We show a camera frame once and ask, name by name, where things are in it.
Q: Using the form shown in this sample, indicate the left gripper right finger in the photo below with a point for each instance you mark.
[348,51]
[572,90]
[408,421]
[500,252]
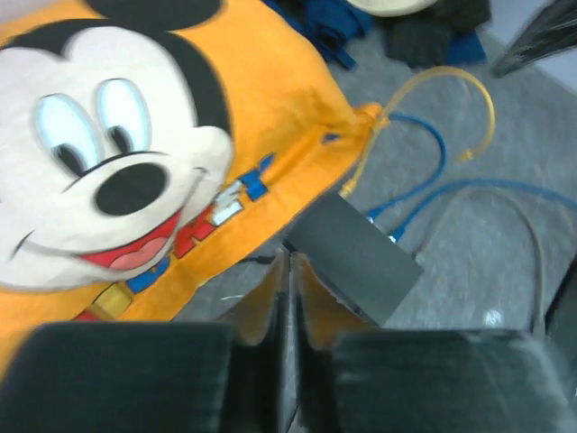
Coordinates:
[355,377]

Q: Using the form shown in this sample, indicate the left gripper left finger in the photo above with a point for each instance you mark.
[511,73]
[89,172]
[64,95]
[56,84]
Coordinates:
[223,375]

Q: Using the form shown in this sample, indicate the black network switch box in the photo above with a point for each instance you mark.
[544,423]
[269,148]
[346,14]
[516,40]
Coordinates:
[359,264]

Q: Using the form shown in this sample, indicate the orange Mickey Mouse pillow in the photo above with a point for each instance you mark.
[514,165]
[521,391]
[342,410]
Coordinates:
[147,146]

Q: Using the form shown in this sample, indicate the beige bucket hat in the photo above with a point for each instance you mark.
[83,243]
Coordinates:
[391,8]

